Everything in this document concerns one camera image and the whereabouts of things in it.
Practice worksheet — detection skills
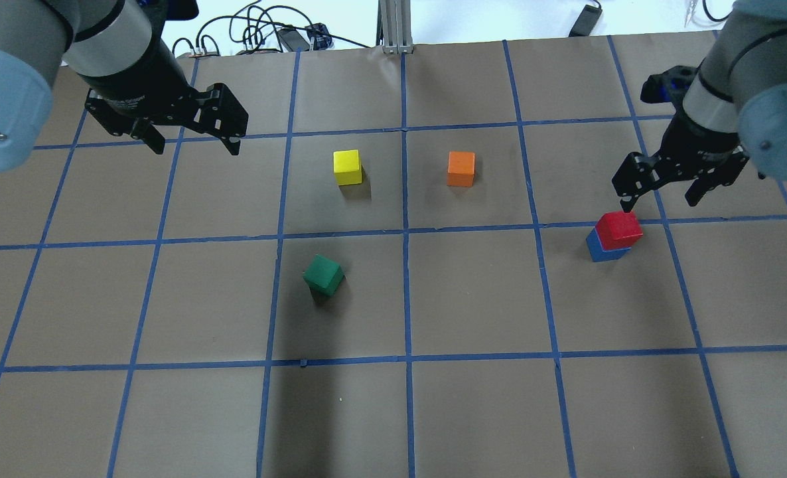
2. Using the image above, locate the black power brick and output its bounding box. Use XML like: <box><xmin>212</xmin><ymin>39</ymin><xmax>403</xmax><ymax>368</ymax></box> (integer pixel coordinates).
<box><xmin>567</xmin><ymin>4</ymin><xmax>603</xmax><ymax>37</ymax></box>

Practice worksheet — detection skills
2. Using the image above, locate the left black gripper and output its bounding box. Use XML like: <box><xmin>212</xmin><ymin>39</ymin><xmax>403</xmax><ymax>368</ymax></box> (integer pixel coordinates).
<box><xmin>83</xmin><ymin>37</ymin><xmax>249</xmax><ymax>155</ymax></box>

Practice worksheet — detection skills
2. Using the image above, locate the orange block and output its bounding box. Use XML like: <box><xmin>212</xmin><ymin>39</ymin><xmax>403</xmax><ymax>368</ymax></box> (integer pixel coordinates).
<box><xmin>446</xmin><ymin>151</ymin><xmax>476</xmax><ymax>187</ymax></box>

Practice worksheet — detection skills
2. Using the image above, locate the black cable bundle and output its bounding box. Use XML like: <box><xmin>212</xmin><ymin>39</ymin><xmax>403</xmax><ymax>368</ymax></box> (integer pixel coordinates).
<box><xmin>171</xmin><ymin>1</ymin><xmax>374</xmax><ymax>59</ymax></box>

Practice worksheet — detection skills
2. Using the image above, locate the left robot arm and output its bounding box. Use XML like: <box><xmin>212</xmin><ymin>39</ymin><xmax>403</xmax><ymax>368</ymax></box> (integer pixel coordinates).
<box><xmin>0</xmin><ymin>1</ymin><xmax>248</xmax><ymax>172</ymax></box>

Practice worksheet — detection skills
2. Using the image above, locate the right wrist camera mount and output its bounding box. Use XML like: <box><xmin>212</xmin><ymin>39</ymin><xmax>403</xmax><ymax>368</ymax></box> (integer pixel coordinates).
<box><xmin>640</xmin><ymin>64</ymin><xmax>699</xmax><ymax>108</ymax></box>

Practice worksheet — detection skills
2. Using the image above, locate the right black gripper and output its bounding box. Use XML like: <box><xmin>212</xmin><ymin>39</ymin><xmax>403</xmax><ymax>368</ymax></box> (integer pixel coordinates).
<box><xmin>612</xmin><ymin>110</ymin><xmax>750</xmax><ymax>214</ymax></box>

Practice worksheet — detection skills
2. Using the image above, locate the aluminium frame post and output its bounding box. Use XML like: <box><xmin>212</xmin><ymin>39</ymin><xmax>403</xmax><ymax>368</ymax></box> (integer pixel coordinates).
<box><xmin>376</xmin><ymin>0</ymin><xmax>414</xmax><ymax>54</ymax></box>

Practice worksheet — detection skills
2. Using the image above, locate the red block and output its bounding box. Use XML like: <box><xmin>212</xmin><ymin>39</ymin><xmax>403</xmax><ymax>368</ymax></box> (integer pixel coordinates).
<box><xmin>595</xmin><ymin>211</ymin><xmax>644</xmax><ymax>251</ymax></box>

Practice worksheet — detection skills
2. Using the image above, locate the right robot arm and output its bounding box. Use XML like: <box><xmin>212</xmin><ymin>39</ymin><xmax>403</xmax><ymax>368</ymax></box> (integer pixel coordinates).
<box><xmin>612</xmin><ymin>1</ymin><xmax>787</xmax><ymax>212</ymax></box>

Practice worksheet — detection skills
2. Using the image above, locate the blue block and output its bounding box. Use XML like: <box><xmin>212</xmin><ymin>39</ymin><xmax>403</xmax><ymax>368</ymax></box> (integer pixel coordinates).
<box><xmin>587</xmin><ymin>229</ymin><xmax>631</xmax><ymax>263</ymax></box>

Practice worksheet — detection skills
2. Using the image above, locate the yellow block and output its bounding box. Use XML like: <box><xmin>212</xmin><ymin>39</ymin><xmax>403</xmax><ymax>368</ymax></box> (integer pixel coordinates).
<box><xmin>332</xmin><ymin>149</ymin><xmax>363</xmax><ymax>187</ymax></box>

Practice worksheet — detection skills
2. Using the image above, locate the green block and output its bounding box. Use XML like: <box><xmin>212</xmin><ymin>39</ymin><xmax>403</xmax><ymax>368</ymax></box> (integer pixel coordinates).
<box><xmin>303</xmin><ymin>254</ymin><xmax>345</xmax><ymax>297</ymax></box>

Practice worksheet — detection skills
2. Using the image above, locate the black power adapter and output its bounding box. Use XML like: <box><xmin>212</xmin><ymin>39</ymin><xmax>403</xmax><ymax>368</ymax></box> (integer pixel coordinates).
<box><xmin>276</xmin><ymin>25</ymin><xmax>311</xmax><ymax>52</ymax></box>

